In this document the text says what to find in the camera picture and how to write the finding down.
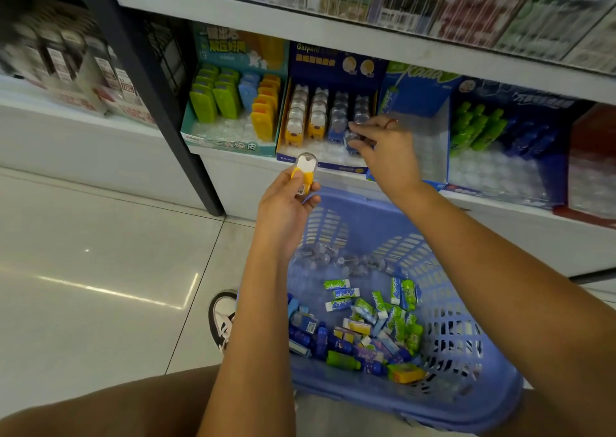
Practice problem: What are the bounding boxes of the rows of yellow capped erasers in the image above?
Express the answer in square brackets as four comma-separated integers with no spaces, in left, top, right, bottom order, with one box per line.
[284,84,330,147]

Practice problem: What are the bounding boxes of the blue and green display box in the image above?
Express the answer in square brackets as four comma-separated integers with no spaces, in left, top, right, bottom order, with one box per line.
[367,62,464,192]

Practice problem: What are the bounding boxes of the person's leg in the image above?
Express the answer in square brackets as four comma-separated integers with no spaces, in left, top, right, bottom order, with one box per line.
[0,364,227,437]
[505,389,578,437]

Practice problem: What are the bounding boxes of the person's left hand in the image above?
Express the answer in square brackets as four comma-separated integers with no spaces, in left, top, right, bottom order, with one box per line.
[255,167,322,260]

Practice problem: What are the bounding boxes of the red display box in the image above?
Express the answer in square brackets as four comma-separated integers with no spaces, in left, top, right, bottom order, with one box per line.
[553,104,616,230]

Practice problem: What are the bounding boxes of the person's right forearm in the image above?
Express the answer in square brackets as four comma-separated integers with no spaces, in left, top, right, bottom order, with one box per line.
[385,181,616,437]

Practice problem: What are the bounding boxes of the row of hanging stationery packets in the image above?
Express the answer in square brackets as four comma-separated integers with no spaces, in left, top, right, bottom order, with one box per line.
[108,0,616,74]

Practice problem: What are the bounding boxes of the group of green bottle erasers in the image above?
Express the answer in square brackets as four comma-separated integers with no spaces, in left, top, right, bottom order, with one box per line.
[450,102,508,157]

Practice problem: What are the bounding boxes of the blue plastic basket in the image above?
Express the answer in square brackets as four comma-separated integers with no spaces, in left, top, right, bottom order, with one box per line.
[284,186,525,435]

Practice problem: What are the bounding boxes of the group of blue bottle erasers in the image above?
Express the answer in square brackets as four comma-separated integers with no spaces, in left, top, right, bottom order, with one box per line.
[503,116,559,159]

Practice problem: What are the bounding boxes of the navy display box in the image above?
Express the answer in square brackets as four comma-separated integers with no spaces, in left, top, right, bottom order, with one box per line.
[443,78,587,210]

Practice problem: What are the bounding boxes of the dark blue display box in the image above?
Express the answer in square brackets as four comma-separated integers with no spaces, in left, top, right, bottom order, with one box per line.
[276,42,389,175]

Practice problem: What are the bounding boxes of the pile of assorted small erasers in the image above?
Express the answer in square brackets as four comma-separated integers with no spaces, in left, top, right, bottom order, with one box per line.
[287,278,428,385]

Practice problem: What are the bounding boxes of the group of green eraser cases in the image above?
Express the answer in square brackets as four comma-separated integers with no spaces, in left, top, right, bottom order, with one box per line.
[189,63,242,124]

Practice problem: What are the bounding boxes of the person's right leg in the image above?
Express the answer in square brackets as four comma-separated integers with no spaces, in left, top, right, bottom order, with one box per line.
[505,389,578,437]

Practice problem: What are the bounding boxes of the teal display box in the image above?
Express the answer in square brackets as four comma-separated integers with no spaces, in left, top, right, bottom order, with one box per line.
[180,22,289,157]

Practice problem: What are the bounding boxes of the white shelf unit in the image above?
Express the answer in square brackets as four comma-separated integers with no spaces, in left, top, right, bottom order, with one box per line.
[0,0,616,278]

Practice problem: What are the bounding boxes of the row of dark boxed packets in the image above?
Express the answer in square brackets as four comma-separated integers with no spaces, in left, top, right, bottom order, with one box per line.
[0,0,158,127]

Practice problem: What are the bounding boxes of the blue clear capped eraser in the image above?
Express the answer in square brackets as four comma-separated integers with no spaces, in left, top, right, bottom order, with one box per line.
[345,123,363,155]

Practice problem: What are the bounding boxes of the person's right hand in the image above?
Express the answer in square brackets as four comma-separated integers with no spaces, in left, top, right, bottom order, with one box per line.
[348,115,425,200]

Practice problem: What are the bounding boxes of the group of yellow eraser cases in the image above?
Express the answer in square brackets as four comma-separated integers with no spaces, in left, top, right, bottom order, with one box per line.
[249,74,282,143]

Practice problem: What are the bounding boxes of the yellow clear capped eraser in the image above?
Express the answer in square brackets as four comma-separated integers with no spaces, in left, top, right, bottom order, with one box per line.
[290,153,319,197]

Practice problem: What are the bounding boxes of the rows of blue capped erasers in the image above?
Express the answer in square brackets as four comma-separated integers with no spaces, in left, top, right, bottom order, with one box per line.
[327,90,371,155]

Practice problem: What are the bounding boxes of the person's left leg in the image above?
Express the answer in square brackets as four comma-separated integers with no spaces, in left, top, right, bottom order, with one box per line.
[0,364,227,437]

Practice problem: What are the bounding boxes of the black shelf post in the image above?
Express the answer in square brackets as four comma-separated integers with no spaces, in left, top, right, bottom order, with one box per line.
[65,0,225,217]

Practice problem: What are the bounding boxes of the black and white shoe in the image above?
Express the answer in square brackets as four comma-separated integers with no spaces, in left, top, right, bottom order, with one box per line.
[208,291,239,355]

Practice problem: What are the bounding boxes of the person's left forearm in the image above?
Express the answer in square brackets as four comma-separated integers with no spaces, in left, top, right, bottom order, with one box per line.
[198,239,309,437]

